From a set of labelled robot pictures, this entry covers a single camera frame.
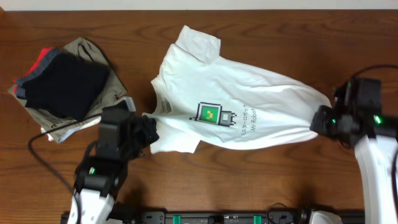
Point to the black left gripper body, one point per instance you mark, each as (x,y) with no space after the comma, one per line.
(144,131)

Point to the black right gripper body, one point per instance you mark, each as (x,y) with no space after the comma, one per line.
(321,123)

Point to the white printed t-shirt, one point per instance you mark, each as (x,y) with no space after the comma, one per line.
(202,96)

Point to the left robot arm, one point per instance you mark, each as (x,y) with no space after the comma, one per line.
(104,167)

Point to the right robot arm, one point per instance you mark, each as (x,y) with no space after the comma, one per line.
(373,137)

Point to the white folded garment bottom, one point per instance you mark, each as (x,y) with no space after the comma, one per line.
(62,134)

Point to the khaki folded garment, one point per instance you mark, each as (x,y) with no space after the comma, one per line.
(113,89)

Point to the red folded garment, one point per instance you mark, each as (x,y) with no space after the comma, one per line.
(38,59)

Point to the grey blue folded garment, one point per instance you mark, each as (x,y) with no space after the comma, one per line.
(37,71)

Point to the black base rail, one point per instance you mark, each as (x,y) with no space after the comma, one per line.
(276,216)

